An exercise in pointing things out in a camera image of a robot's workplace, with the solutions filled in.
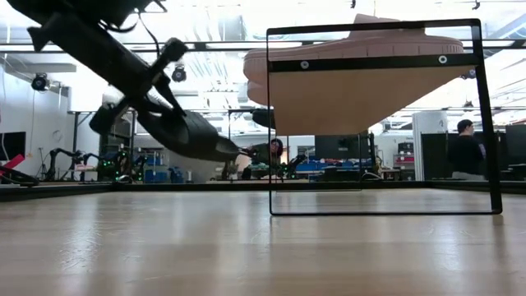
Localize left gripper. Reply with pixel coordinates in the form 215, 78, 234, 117
118, 37, 190, 125

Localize person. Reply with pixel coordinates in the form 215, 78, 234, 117
245, 137, 285, 181
446, 118, 487, 183

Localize red object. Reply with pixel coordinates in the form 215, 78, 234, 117
0, 153, 27, 172

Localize blue storage bins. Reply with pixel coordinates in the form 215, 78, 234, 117
294, 159, 363, 174

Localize white column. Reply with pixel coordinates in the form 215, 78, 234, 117
411, 110, 450, 182

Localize black partition panels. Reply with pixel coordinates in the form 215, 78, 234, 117
420, 131, 501, 182

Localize black ceiling camera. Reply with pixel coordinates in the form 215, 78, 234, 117
30, 72, 51, 93
171, 65, 188, 84

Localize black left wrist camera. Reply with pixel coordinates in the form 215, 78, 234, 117
89, 101, 125, 137

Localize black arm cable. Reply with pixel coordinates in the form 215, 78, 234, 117
97, 0, 168, 58

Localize black overhead frame bar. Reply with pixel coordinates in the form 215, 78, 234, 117
0, 39, 526, 53

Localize black background rig frame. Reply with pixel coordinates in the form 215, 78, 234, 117
67, 108, 139, 183

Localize black table edge rail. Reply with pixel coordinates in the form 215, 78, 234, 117
0, 179, 526, 203

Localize black wall monitor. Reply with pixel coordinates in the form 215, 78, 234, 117
0, 131, 27, 162

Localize black frame wooden shelf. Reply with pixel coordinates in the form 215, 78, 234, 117
266, 18, 504, 216

